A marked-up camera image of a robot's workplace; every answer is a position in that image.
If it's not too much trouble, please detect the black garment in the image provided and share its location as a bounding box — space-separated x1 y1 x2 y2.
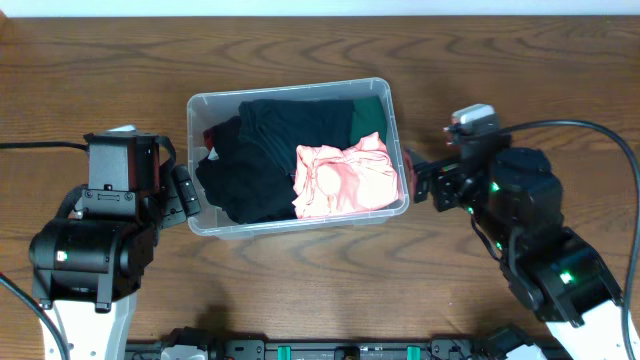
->
195 116 296 224

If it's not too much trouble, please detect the red navy plaid shirt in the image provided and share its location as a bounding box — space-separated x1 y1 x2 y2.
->
203 126 215 151

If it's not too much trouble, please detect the clear plastic storage bin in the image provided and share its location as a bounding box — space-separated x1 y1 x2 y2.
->
186 77 410 240

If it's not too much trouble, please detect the green garment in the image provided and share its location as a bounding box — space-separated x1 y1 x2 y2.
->
349 96 387 145

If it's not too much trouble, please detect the dark teal shirt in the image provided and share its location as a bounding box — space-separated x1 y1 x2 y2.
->
239 99 354 173

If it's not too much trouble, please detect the pink garment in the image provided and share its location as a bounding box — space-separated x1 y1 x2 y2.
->
292 132 400 219

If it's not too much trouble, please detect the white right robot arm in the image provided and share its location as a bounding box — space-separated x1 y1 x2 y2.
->
403 104 639 359

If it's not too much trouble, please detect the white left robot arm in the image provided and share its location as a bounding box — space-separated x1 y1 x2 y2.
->
29 127 201 359

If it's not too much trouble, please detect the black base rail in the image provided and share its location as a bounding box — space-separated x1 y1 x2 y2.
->
124 325 571 360

